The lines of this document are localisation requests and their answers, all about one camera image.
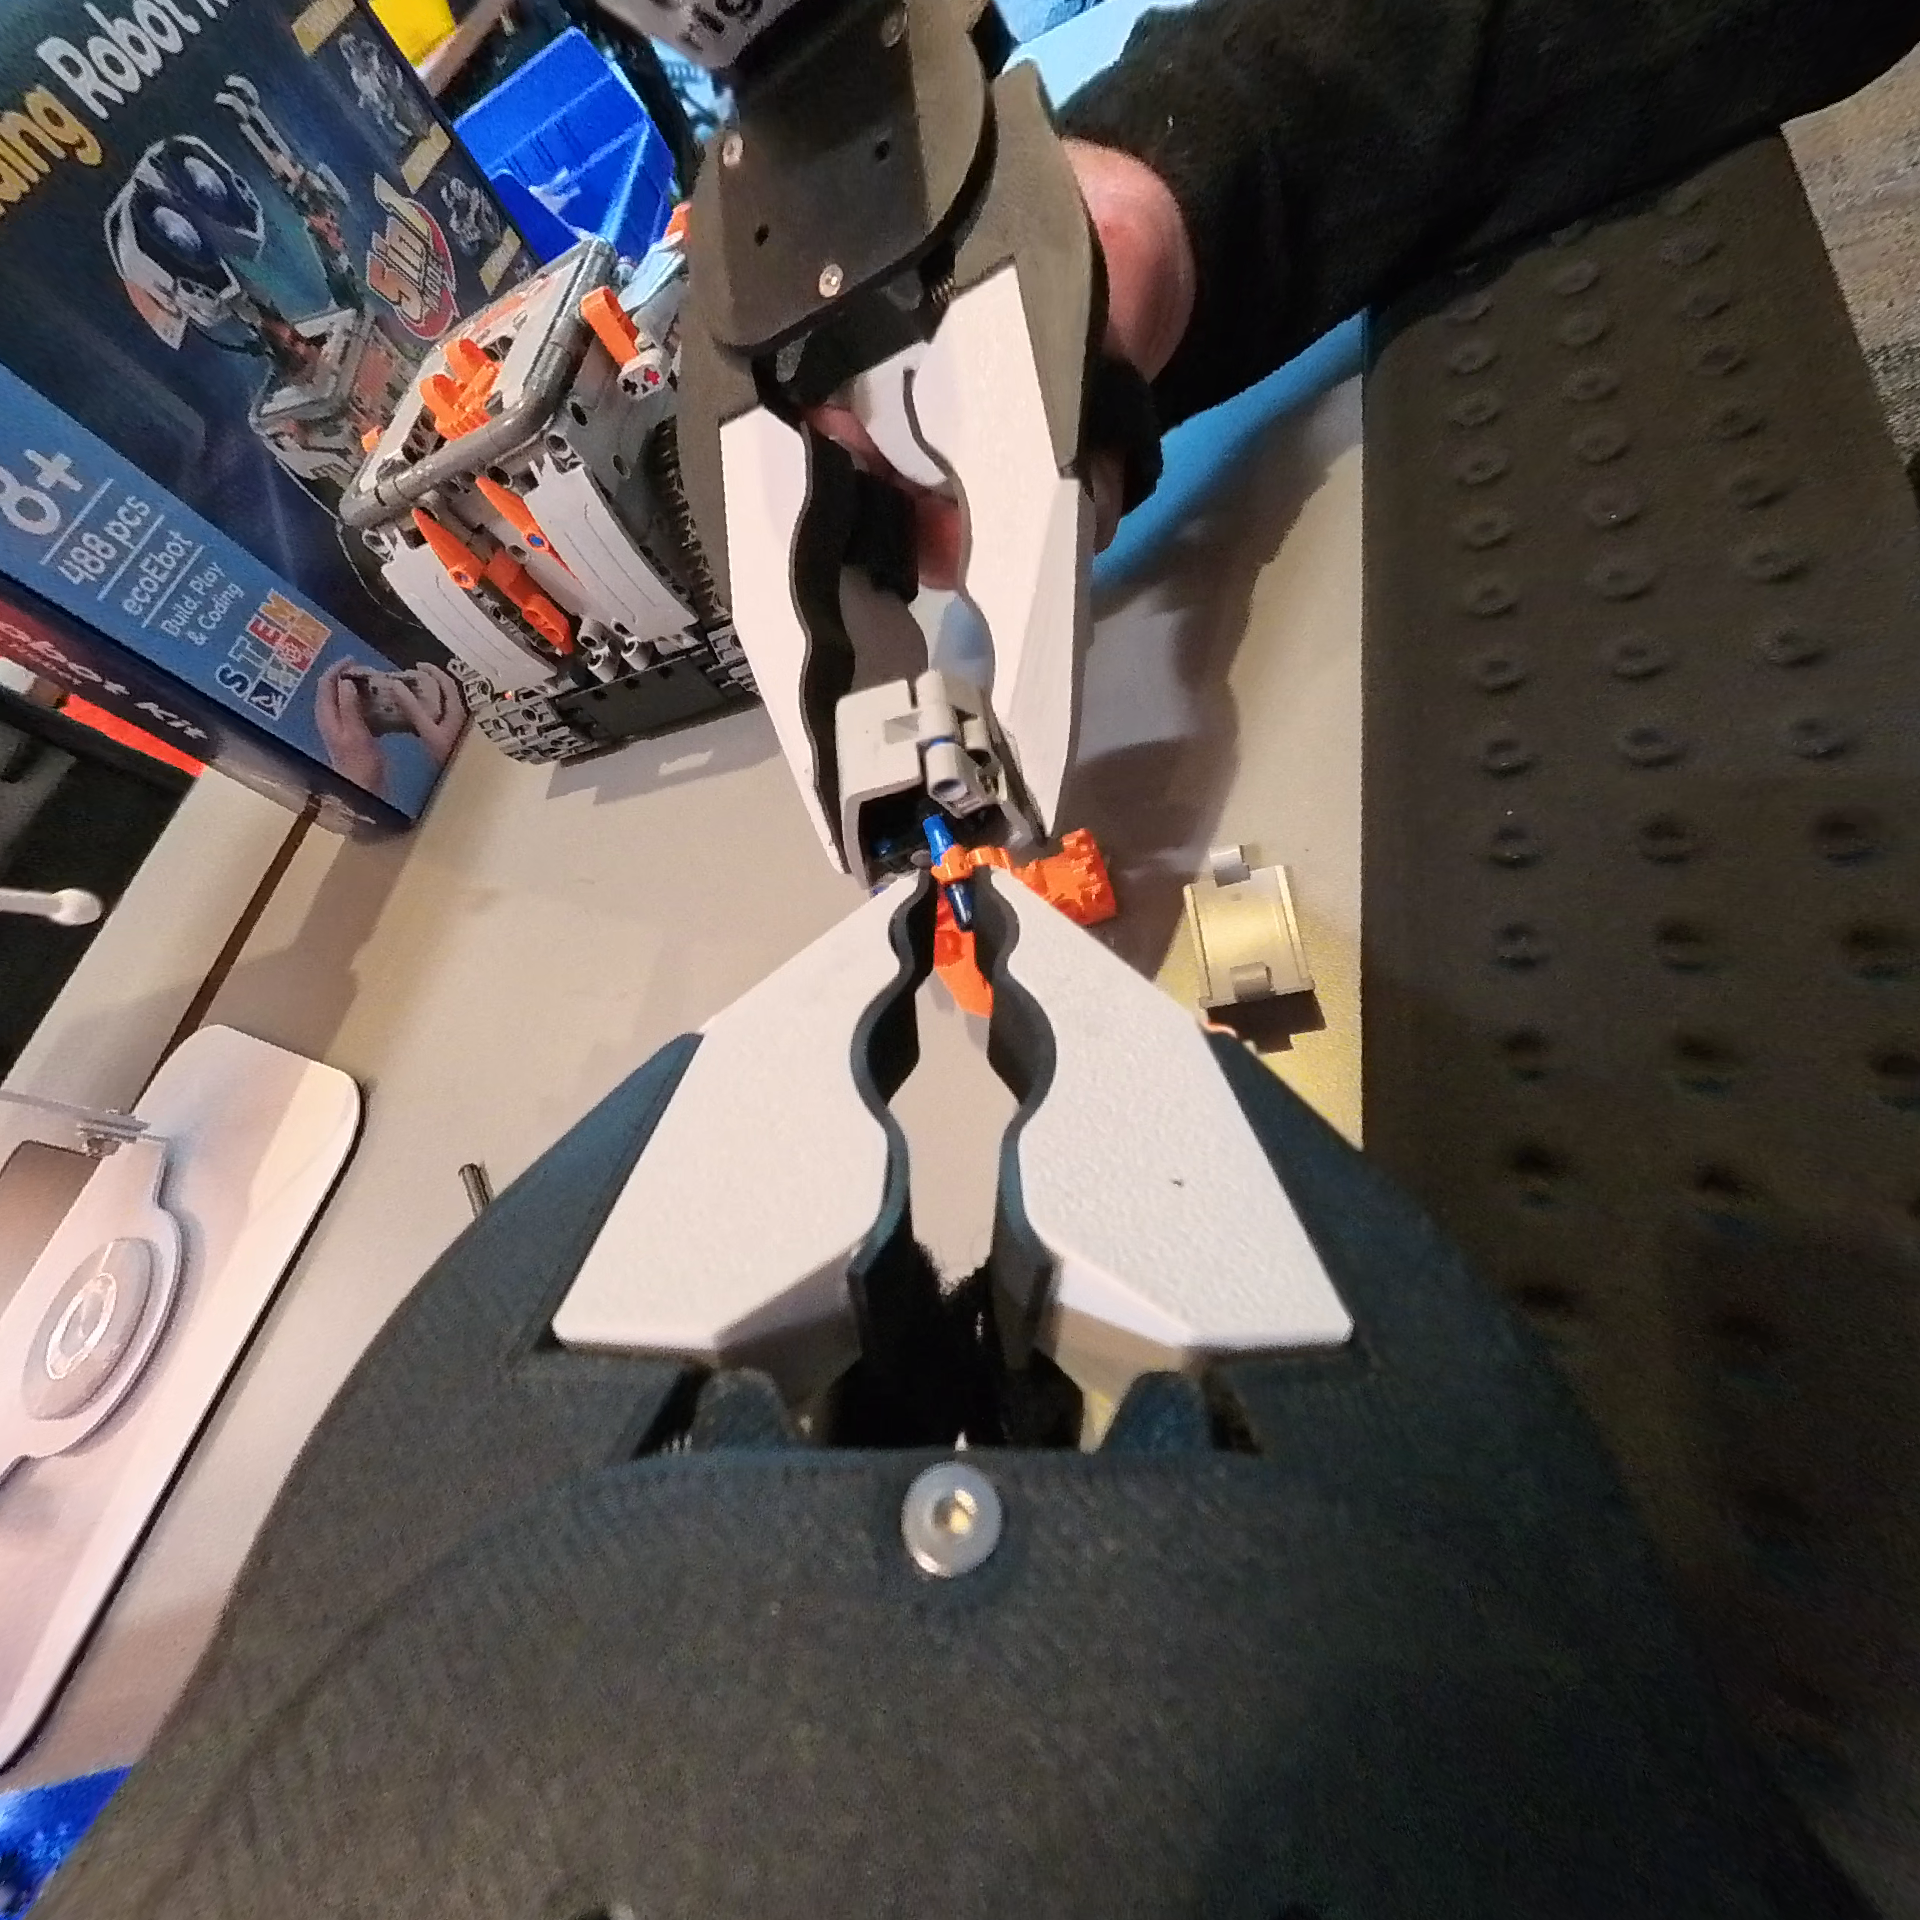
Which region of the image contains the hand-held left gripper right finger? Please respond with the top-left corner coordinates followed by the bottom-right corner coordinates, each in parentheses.
top-left (988, 872), bottom-right (1354, 1420)

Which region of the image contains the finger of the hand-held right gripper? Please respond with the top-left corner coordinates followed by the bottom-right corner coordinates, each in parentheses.
top-left (718, 397), bottom-right (921, 899)
top-left (844, 277), bottom-right (1098, 846)

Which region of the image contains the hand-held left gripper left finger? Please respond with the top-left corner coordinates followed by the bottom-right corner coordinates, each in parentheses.
top-left (550, 877), bottom-right (921, 1420)

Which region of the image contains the grey toy motor block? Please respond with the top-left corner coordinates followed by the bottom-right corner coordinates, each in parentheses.
top-left (832, 673), bottom-right (1046, 884)

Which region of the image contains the orange toy bracket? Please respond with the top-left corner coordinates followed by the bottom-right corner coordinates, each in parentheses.
top-left (912, 817), bottom-right (1024, 1024)

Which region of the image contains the person's right hand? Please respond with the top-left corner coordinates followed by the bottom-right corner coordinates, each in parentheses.
top-left (816, 140), bottom-right (1197, 602)

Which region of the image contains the grey orange toy tracked robot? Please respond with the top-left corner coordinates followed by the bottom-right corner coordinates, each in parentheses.
top-left (337, 198), bottom-right (769, 771)

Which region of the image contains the grey curved toy panel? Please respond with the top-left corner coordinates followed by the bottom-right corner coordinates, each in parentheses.
top-left (1178, 844), bottom-right (1326, 1014)

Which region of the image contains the plain blue storage bin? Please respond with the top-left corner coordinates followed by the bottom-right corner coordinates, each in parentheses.
top-left (449, 27), bottom-right (680, 274)

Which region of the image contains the black dimpled pad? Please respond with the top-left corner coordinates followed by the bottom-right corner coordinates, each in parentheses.
top-left (1353, 128), bottom-right (1920, 1920)

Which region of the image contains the blue robot kit box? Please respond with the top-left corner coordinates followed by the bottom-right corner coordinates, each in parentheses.
top-left (0, 0), bottom-right (522, 836)

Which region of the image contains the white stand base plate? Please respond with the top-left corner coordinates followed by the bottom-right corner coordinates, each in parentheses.
top-left (0, 884), bottom-right (365, 1777)

